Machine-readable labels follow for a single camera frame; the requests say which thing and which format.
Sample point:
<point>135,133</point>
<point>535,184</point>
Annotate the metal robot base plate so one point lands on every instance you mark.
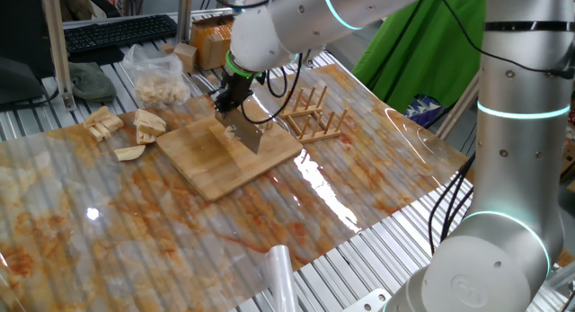
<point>368,303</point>

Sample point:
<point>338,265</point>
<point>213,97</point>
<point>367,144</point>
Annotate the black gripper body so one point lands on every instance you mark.
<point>236,89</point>

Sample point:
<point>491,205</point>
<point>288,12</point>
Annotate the metal bowl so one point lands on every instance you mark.
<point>283,121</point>

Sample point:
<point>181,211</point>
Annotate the wooden peg rack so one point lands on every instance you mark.
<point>314,134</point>

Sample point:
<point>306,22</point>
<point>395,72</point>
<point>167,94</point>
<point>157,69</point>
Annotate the marble pattern plastic sheet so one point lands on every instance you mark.
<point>359,177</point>

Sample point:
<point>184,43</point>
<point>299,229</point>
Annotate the blue white patterned item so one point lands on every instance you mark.
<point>422,110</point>

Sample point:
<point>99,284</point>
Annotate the thin cut lotus slices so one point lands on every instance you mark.
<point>268,124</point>

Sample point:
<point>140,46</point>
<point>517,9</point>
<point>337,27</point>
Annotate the steel cleaver knife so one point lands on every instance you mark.
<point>245,132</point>

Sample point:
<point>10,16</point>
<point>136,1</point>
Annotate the taped cardboard box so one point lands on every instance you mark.
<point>209,44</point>

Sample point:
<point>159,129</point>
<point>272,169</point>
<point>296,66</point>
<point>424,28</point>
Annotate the grey green cloth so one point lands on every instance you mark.
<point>92,82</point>

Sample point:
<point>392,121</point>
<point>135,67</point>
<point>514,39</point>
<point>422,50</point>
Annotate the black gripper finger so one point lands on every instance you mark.
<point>241,107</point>
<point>220,104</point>

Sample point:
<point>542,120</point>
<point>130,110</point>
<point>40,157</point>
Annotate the bamboo cutting board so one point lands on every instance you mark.
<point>202,163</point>

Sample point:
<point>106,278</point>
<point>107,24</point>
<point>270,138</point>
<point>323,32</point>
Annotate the flat lotus root slice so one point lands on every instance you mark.
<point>130,153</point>

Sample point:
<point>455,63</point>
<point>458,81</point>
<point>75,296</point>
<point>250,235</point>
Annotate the plastic bag of lotus pieces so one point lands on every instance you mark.
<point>157,82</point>

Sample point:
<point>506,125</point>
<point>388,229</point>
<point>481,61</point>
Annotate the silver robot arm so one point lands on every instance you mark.
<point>521,168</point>

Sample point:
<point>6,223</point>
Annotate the wooden block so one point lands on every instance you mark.
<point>185,58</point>

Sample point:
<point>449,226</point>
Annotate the small wooden cube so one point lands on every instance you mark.
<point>167,48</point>

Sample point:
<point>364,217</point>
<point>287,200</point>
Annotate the aluminium frame post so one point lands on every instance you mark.
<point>458,107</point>
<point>314,59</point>
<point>184,15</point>
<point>56,42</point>

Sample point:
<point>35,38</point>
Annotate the clear plastic wrap roll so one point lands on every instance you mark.
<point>283,280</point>

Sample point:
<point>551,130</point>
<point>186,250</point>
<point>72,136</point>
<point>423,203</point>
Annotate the cut lotus root piece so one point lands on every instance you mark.
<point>144,139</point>
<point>150,118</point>
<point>99,133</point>
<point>96,116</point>
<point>150,130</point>
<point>113,123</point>

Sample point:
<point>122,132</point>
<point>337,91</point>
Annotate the black keyboard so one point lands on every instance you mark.
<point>121,33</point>

